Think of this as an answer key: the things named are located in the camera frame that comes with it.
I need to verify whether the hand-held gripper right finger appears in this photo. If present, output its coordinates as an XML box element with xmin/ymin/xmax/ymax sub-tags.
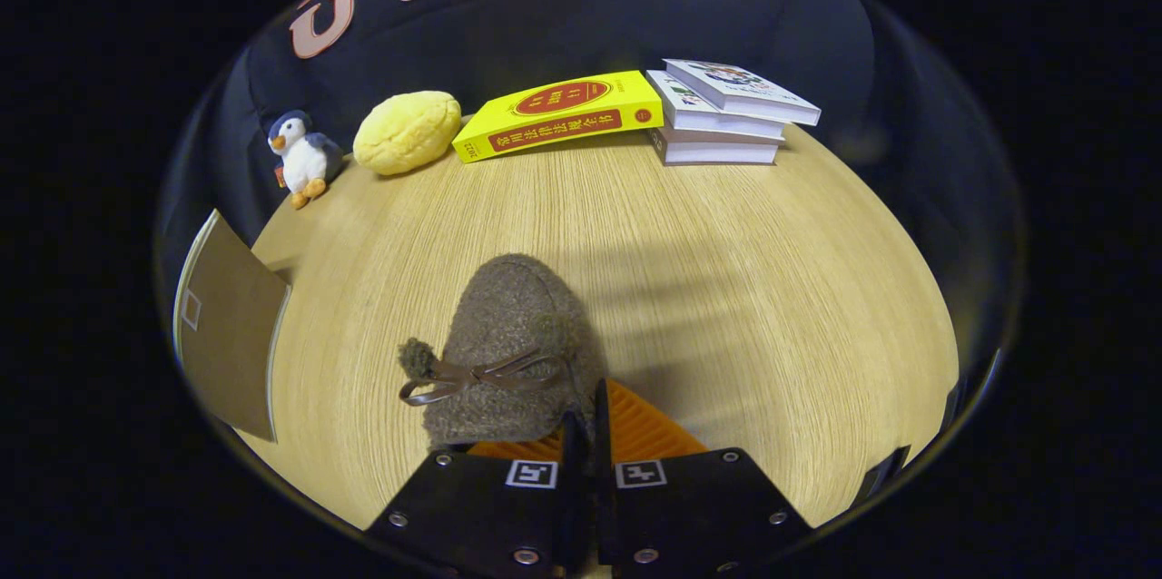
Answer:
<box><xmin>595</xmin><ymin>378</ymin><xmax>813</xmax><ymax>579</ymax></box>

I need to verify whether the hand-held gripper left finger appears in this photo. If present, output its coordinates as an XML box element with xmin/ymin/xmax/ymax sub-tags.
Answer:
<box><xmin>363</xmin><ymin>411</ymin><xmax>591</xmax><ymax>579</ymax></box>

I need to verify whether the brown fuzzy shoe with bow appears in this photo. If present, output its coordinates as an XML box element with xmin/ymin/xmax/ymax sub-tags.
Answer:
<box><xmin>397</xmin><ymin>253</ymin><xmax>607</xmax><ymax>453</ymax></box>

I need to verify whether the brown fabric storage box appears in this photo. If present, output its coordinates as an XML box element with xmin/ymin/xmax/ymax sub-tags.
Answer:
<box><xmin>172</xmin><ymin>209</ymin><xmax>292</xmax><ymax>444</ymax></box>

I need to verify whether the white thick book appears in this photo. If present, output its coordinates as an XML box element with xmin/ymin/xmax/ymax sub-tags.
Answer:
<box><xmin>650</xmin><ymin>127</ymin><xmax>780</xmax><ymax>167</ymax></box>

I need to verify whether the yellow book with red circle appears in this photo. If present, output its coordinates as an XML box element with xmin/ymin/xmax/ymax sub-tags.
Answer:
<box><xmin>451</xmin><ymin>70</ymin><xmax>665</xmax><ymax>165</ymax></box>

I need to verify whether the yellow round plush bun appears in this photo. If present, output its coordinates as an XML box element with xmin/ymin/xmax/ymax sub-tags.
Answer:
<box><xmin>352</xmin><ymin>90</ymin><xmax>463</xmax><ymax>177</ymax></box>

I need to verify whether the penguin plush toy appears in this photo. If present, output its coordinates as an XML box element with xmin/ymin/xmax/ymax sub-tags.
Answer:
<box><xmin>267</xmin><ymin>110</ymin><xmax>346</xmax><ymax>211</ymax></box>

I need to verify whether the white book with colourful cover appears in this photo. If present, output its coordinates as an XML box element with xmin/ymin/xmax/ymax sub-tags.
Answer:
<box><xmin>664</xmin><ymin>59</ymin><xmax>822</xmax><ymax>127</ymax></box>

